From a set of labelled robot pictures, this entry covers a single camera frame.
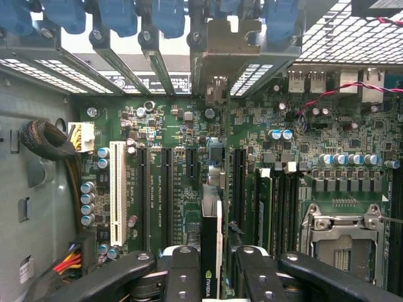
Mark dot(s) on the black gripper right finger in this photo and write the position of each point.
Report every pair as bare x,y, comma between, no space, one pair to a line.
261,277

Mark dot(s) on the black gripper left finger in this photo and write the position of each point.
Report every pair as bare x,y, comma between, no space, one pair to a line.
182,277

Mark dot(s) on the black RAM slot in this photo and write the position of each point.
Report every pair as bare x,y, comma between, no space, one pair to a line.
295,214
286,214
277,214

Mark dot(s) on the long black expansion slot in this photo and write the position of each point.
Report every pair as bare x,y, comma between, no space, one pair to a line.
167,201
240,188
144,201

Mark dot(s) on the metal CPU socket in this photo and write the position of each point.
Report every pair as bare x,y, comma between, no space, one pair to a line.
343,236

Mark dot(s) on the white expansion slot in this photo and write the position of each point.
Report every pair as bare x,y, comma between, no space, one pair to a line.
118,188

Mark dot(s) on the blue top capacitor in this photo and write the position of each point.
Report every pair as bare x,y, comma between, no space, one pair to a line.
104,152
287,134
87,198
340,158
274,134
87,209
87,187
371,158
88,220
325,158
355,158
104,163

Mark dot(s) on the short black expansion slot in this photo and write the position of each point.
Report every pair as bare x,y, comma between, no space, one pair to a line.
192,163

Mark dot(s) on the metal socket locking lever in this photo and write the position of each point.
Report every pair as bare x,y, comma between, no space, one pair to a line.
392,221

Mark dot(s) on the green motherboard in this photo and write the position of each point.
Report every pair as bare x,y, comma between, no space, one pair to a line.
163,132

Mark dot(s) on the white power connector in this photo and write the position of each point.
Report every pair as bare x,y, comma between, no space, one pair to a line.
85,135

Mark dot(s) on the black open PC case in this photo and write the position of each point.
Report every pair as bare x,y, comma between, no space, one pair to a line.
31,188

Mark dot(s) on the metal USB port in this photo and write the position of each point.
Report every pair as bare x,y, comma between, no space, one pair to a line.
296,81
318,81

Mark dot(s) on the metal network port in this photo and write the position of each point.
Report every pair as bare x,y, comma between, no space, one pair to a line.
373,86
349,81

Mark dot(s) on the metal slot cover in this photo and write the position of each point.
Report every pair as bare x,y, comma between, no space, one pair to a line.
277,58
72,67

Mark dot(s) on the blue card latch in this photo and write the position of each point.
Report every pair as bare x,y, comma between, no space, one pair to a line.
15,15
63,15
118,15
281,19
168,17

